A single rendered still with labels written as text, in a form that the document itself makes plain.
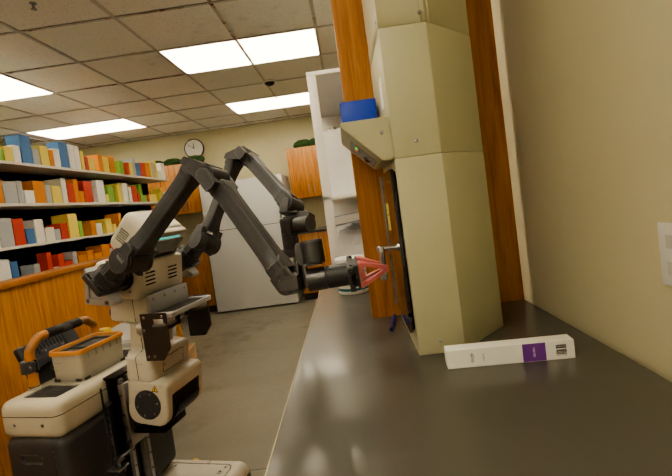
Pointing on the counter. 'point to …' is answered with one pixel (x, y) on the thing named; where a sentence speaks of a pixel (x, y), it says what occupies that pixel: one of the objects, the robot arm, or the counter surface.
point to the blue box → (358, 110)
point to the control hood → (370, 138)
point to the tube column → (412, 1)
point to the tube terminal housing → (439, 182)
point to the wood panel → (357, 49)
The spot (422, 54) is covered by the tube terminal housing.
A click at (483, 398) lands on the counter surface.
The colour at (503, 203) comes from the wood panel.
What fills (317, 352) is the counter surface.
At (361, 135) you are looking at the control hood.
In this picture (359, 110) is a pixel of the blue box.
